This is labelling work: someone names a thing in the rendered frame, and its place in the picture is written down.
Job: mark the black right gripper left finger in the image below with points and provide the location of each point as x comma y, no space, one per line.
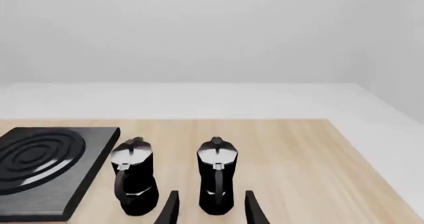
169,211

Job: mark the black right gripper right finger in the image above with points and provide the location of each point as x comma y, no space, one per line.
255,211

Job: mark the black moka pot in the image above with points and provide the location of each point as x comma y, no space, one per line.
217,179
136,179

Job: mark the flat black stove plate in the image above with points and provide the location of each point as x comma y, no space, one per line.
49,169

